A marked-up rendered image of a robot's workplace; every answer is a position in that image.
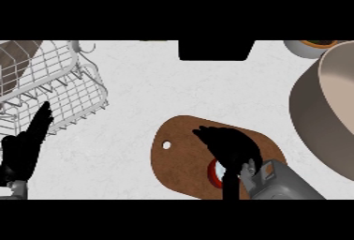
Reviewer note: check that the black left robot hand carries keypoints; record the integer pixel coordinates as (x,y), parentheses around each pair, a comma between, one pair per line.
(26,146)

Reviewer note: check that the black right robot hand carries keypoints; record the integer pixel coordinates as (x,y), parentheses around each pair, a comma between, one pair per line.
(232,145)

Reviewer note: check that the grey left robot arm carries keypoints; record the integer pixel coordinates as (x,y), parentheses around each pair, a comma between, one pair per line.
(17,190)

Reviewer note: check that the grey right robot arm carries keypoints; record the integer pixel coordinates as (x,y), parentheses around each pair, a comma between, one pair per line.
(276,182)

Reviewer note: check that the red can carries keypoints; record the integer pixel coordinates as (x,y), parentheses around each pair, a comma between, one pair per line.
(216,172)

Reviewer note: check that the brown wooden cutting board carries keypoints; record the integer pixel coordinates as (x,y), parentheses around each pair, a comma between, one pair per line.
(185,156)

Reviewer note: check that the large grey-brown pot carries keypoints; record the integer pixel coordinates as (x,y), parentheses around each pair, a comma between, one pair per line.
(322,109)

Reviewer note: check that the brown flat object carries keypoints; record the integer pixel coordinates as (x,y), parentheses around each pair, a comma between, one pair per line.
(17,61)

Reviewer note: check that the black appliance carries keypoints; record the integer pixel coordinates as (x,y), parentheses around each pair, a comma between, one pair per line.
(216,50)

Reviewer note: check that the white bowl with orange rim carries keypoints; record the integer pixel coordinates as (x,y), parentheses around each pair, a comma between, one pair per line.
(306,48)

